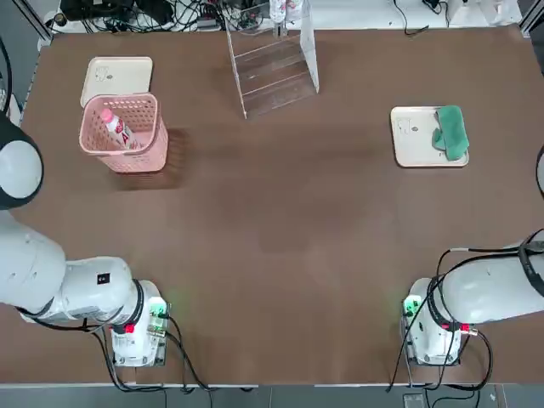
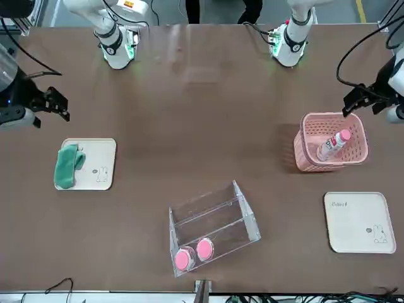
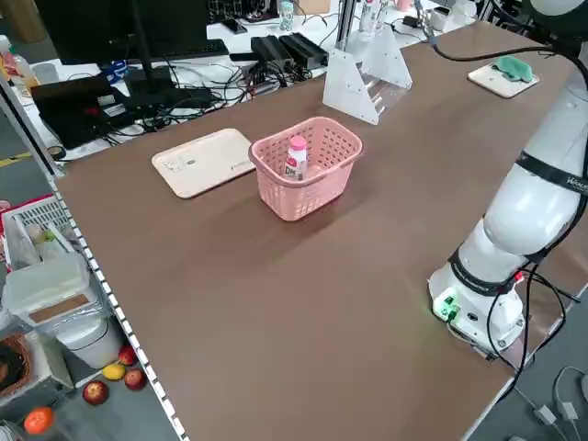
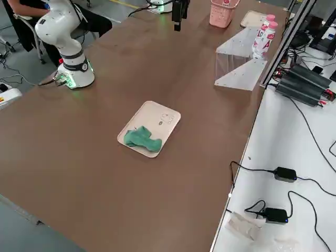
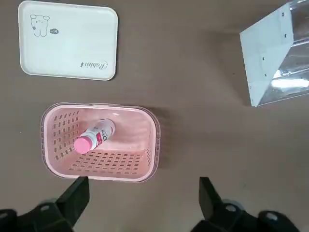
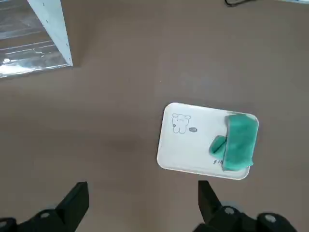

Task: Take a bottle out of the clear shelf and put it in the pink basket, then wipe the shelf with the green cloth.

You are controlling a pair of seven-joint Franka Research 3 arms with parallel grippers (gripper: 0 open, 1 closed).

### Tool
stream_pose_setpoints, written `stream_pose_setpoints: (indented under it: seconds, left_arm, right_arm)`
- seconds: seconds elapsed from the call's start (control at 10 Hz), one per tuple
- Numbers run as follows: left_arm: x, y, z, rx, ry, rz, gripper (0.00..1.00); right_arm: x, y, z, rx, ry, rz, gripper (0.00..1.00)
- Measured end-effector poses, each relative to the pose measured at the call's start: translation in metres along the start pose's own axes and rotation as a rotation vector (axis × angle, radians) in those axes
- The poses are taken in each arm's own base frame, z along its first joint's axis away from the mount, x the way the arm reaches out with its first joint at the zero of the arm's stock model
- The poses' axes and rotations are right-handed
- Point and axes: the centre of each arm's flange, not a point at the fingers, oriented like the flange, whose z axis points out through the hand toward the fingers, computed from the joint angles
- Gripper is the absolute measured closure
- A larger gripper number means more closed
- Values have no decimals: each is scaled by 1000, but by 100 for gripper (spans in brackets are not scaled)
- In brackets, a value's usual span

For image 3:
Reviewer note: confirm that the black laptop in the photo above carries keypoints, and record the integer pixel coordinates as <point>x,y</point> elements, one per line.
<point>69,110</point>

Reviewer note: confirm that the white slatted plastic crate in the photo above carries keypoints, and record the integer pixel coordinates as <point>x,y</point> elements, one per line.
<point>32,220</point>

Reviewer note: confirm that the clear acrylic shelf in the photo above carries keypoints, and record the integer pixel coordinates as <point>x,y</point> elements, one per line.
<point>353,87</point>

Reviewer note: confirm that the white desk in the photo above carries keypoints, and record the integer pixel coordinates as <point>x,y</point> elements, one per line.
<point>229,27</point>

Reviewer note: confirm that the orange fruit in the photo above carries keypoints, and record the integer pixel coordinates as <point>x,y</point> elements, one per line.
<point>39,420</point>

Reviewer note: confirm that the black keyboard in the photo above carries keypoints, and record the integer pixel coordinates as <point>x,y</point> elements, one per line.
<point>202,48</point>

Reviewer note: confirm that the aluminium frame rail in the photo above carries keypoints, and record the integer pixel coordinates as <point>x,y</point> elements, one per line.
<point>92,266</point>

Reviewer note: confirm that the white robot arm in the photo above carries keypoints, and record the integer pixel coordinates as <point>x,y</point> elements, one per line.
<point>533,206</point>

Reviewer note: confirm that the blue and white box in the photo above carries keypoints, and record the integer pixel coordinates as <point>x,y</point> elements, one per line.
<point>115,71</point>

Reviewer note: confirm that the black monitor stand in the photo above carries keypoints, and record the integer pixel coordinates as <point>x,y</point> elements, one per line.
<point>147,69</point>

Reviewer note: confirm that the pink cap milk bottle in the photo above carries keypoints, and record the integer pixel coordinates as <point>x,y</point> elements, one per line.
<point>296,158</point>
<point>367,14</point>

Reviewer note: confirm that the pink cup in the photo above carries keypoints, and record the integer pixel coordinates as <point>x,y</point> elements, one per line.
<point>403,4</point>

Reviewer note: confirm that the black finned power supply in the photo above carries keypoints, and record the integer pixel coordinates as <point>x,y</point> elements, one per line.
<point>303,48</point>
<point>271,50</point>

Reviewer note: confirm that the white lidded waste bin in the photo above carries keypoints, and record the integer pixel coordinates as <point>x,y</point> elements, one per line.
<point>50,294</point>

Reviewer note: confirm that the red apple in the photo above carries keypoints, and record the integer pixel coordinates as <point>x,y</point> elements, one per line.
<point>127,355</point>
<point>135,379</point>
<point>95,392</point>

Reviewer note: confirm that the white power adapter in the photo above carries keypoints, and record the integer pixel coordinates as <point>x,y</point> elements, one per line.
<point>546,415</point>

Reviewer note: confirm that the black monitor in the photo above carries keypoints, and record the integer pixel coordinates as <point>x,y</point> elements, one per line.
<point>92,27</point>

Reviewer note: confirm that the cream rabbit print tray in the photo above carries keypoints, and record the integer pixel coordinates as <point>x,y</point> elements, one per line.
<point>206,161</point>
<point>491,80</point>

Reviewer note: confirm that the pink plastic basket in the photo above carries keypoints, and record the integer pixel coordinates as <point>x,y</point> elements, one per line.
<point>303,202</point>

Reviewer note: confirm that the brown wicker basket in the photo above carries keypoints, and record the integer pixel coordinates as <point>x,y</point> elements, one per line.
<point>20,367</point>

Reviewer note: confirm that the orange juice bottle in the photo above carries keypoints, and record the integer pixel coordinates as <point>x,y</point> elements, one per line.
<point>20,64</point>

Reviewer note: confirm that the white plastic box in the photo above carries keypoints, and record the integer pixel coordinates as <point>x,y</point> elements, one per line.
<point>452,14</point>

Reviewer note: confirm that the aluminium frame post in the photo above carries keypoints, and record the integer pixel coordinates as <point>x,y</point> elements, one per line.
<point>345,23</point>

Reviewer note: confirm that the yellow lemon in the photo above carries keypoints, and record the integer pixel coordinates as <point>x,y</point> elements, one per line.
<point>113,371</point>

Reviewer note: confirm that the green cloth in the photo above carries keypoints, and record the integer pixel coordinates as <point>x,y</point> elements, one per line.
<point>514,68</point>

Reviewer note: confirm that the grey tape roll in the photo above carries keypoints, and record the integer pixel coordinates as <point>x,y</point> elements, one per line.
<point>56,153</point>

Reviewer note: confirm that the jar with teal lid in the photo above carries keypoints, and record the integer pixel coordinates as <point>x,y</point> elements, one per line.
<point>286,16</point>

